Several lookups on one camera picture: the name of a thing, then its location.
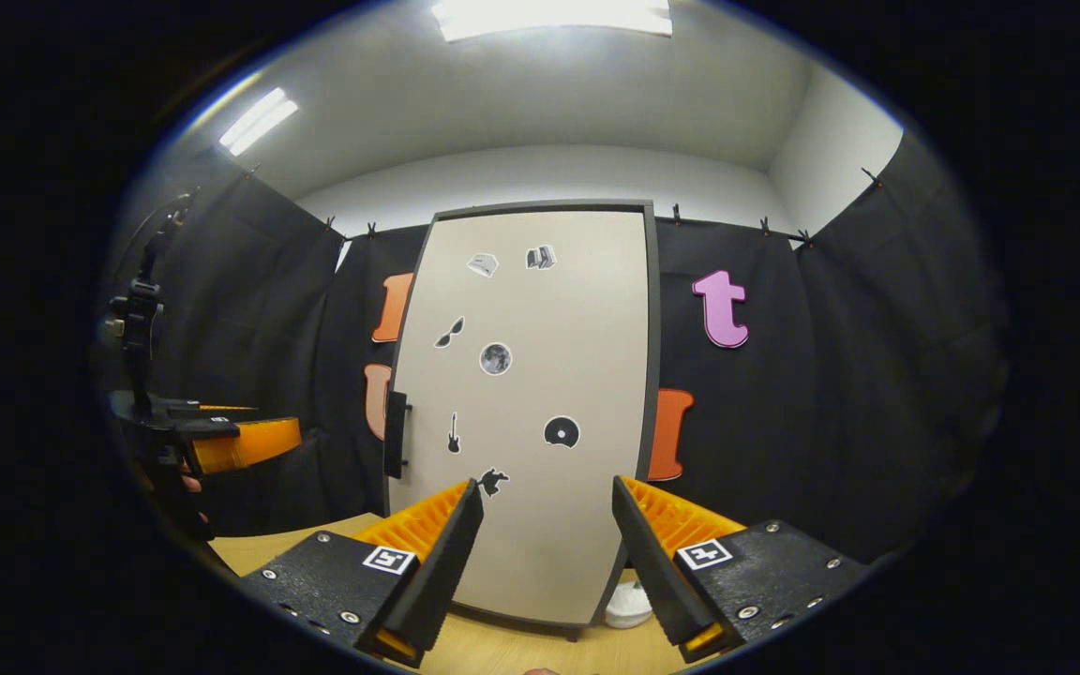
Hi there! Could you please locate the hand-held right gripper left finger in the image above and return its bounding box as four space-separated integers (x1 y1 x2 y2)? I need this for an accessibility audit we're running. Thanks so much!
240 478 485 668

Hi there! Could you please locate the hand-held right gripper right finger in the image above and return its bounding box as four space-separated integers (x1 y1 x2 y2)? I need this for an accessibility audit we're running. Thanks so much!
611 473 869 664

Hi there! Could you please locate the black cabinet door handle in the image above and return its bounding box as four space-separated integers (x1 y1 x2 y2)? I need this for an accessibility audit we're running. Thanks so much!
382 391 413 480

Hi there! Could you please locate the dark grey cabinet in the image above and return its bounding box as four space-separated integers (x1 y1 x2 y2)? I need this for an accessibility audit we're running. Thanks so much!
381 199 663 643

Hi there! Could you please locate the beige cabinet door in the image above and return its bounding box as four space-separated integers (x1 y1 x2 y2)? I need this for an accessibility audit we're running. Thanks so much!
385 208 651 627

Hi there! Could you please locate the white pumpkin-shaped jar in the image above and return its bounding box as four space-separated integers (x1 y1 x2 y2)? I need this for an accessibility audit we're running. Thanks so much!
604 579 655 630

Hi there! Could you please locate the black backdrop cloth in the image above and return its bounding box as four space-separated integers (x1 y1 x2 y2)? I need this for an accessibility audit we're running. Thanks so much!
95 127 1010 573

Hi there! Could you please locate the narrow ceiling light strip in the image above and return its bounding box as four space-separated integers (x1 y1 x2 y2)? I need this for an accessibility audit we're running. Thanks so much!
218 87 300 158

